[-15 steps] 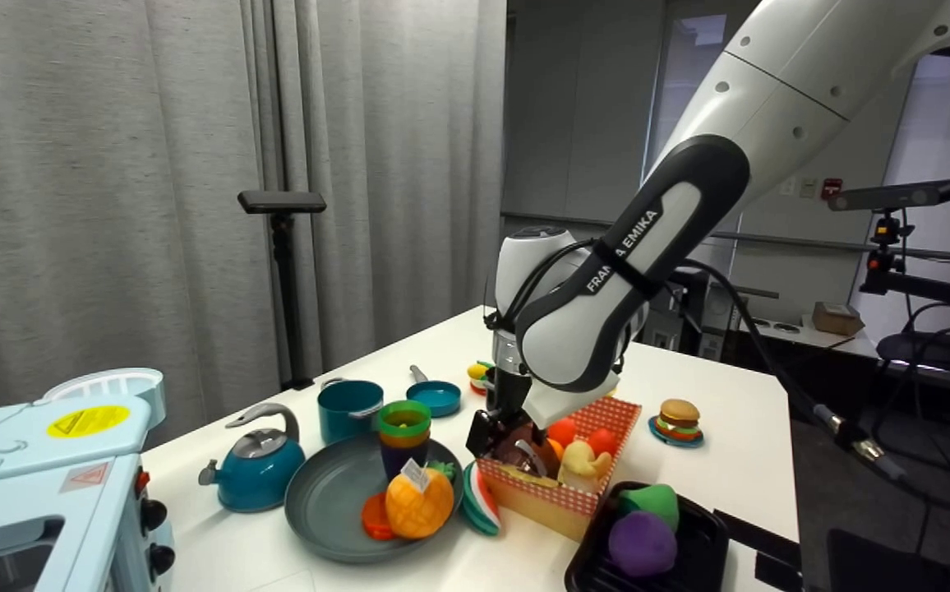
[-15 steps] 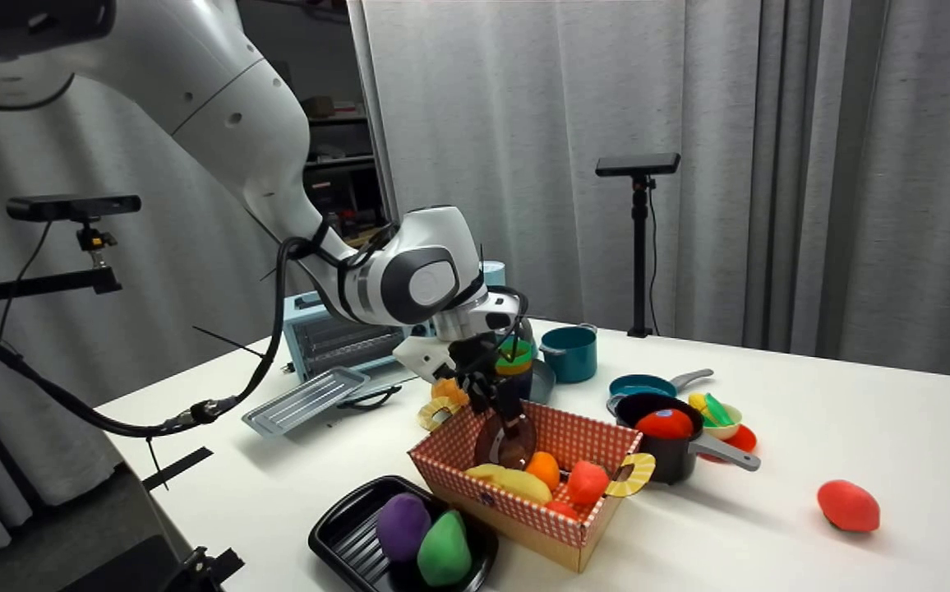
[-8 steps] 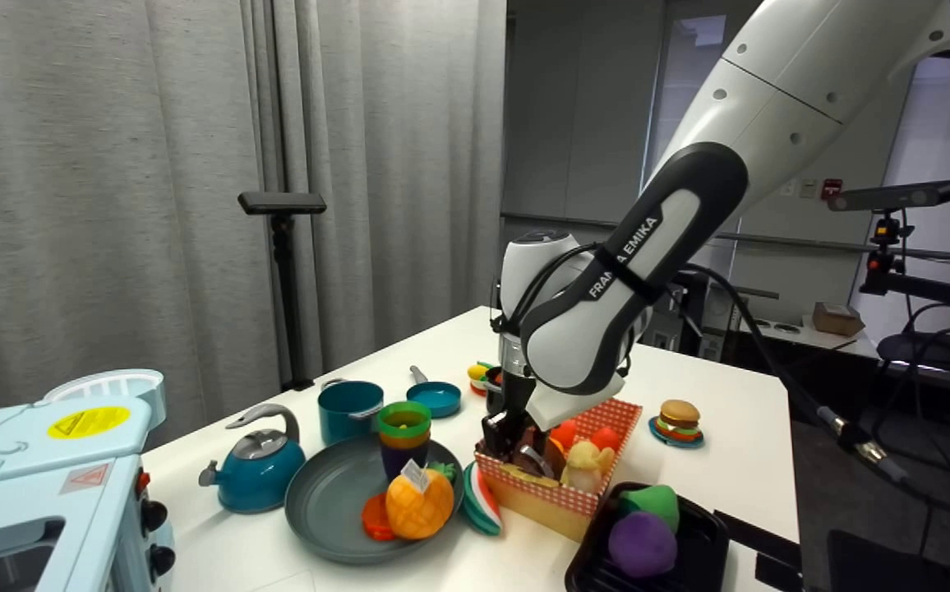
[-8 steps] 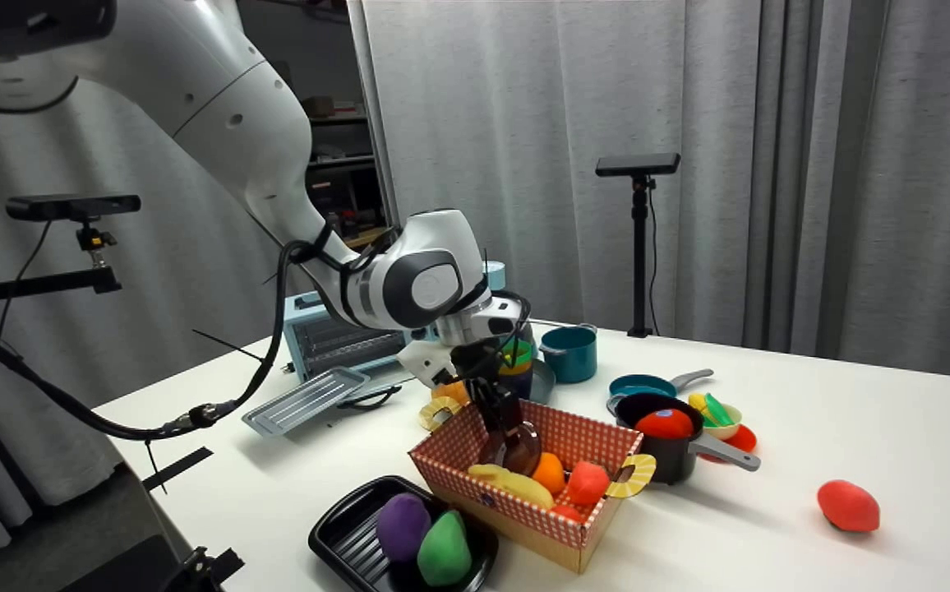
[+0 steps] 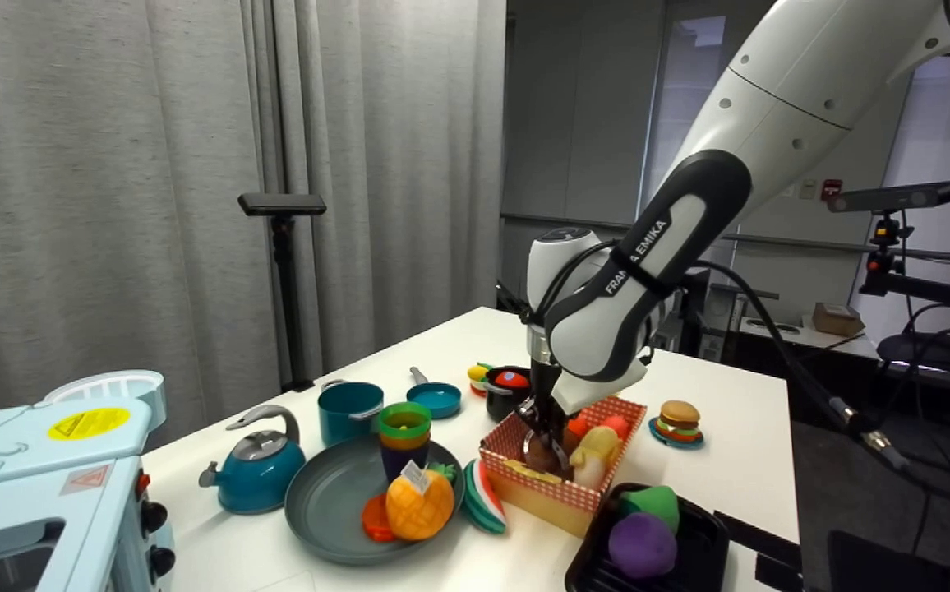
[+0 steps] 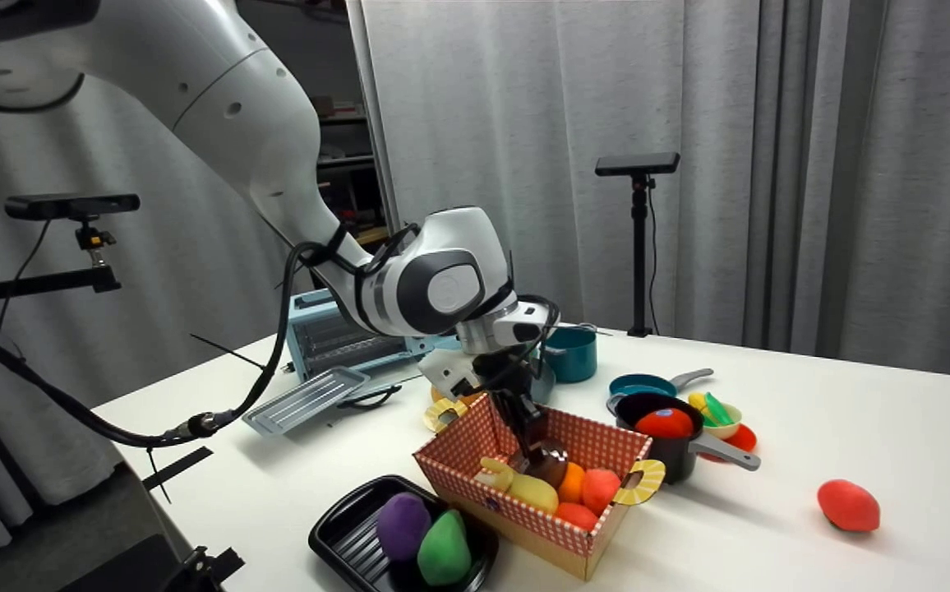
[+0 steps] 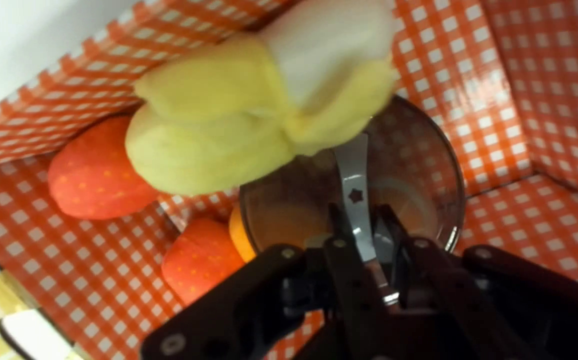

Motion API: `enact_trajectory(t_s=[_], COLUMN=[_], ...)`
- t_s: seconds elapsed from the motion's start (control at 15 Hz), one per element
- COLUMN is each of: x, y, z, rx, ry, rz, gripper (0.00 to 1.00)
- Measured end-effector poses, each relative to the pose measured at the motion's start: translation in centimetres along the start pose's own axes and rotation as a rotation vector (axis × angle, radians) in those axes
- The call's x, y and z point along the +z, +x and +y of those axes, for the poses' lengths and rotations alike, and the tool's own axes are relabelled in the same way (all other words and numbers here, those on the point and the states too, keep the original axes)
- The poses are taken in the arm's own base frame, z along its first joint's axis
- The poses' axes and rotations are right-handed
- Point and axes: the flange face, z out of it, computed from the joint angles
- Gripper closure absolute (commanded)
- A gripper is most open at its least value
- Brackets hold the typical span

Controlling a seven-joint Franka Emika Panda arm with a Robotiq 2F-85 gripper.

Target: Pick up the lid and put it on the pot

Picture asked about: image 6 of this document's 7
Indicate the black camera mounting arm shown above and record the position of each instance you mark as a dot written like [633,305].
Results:
[34,288]

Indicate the small orange toy piece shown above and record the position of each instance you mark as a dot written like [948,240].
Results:
[573,482]

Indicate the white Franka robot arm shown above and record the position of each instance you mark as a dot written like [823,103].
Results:
[230,100]

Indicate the teal toy pot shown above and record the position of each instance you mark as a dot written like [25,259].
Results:
[573,357]

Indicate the light slatted toy rack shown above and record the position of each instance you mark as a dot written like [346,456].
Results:
[303,402]

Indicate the red toy tomato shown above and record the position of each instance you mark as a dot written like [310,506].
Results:
[664,421]

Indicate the light blue toy kitchen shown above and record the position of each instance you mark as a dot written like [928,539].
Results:
[328,334]

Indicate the orange yellow toy fruit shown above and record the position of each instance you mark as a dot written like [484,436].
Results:
[443,412]

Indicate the black camera stand pole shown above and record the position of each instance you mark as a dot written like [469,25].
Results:
[643,265]

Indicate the black table clamp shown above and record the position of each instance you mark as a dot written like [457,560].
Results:
[205,570]

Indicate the yellow toy lemon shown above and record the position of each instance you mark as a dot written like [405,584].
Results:
[533,493]

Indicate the red toy fruit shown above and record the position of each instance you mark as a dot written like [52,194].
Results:
[850,504]

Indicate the red toy fruit ball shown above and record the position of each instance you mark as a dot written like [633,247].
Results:
[576,514]

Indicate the purple toy vegetable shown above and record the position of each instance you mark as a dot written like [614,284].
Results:
[401,527]

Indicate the orange toy fruit ball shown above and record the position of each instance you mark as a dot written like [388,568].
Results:
[600,489]

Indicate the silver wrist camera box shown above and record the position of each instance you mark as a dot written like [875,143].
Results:
[449,376]

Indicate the black stereo camera bar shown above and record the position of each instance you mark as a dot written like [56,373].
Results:
[640,167]
[69,204]

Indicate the pale yellow toy piece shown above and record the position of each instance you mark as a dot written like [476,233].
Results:
[497,473]

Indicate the red checked cardboard box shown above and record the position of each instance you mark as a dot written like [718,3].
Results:
[507,527]

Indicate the black flat bar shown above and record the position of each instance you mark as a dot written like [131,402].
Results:
[178,469]

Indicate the green yellow toy vegetable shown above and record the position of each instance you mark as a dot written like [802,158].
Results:
[713,409]

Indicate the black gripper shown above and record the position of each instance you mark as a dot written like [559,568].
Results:
[507,376]

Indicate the small red toy piece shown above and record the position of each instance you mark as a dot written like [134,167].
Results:
[739,438]

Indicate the black plastic tray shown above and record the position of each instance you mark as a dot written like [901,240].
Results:
[346,538]

